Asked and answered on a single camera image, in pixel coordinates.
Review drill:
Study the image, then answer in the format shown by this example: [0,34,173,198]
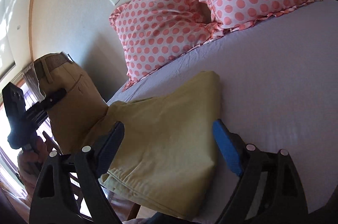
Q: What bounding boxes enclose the khaki pants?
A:
[34,53,221,220]

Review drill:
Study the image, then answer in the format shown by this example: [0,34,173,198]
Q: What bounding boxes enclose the person's left hand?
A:
[18,137,49,201]

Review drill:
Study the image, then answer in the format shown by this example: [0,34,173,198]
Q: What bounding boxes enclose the lavender bed sheet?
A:
[112,0,337,212]

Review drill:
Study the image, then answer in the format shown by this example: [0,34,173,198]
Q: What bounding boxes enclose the large pink polka-dot pillow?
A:
[109,0,215,89]

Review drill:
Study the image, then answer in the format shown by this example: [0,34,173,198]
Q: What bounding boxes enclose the window with dark frame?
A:
[0,0,64,204]

